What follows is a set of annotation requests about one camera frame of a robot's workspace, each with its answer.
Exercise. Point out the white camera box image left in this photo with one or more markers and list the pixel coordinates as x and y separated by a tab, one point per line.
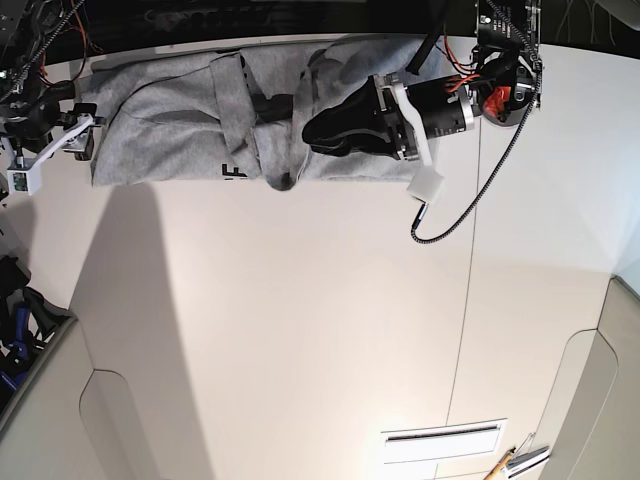
24	181

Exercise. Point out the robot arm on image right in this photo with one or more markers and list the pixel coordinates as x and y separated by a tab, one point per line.
504	64

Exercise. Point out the white camera box image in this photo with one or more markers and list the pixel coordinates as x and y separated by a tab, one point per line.
426	185
24	181

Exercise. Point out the blue black clamp tool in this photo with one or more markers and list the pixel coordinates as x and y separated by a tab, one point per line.
28	322

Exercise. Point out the grey T-shirt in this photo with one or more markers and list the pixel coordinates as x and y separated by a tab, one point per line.
237	114

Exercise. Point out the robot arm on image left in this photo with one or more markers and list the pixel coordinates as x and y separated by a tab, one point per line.
28	29

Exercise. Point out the white camera box image right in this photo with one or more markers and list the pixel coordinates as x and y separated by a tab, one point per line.
426	185

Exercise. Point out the yellow pencil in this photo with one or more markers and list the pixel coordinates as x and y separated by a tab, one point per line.
500	465

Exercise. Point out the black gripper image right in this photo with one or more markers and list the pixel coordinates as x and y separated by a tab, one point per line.
387	118

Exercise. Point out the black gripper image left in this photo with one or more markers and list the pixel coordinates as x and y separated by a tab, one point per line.
28	119

